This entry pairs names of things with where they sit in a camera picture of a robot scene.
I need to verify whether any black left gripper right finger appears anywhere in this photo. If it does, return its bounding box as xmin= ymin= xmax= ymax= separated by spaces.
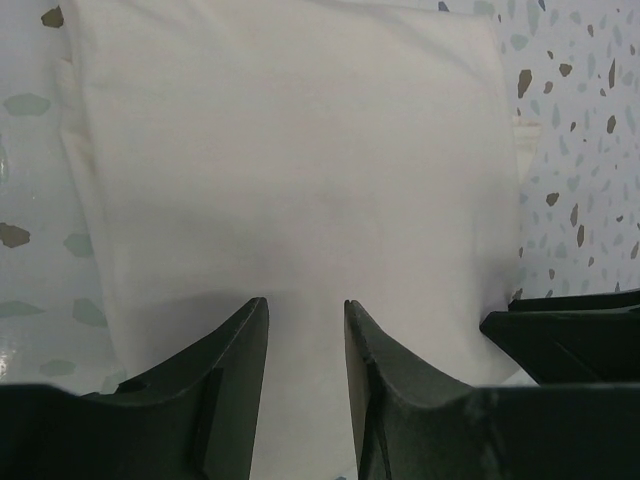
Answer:
xmin=344 ymin=301 xmax=639 ymax=479

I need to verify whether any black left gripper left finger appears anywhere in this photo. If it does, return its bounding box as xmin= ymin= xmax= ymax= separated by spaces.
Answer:
xmin=1 ymin=298 xmax=269 ymax=479

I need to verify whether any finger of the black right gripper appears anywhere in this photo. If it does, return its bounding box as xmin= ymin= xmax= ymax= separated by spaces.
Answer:
xmin=508 ymin=289 xmax=639 ymax=312
xmin=480 ymin=310 xmax=639 ymax=385

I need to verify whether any white t-shirt red print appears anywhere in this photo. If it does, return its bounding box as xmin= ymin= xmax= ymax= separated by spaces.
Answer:
xmin=57 ymin=1 xmax=525 ymax=479

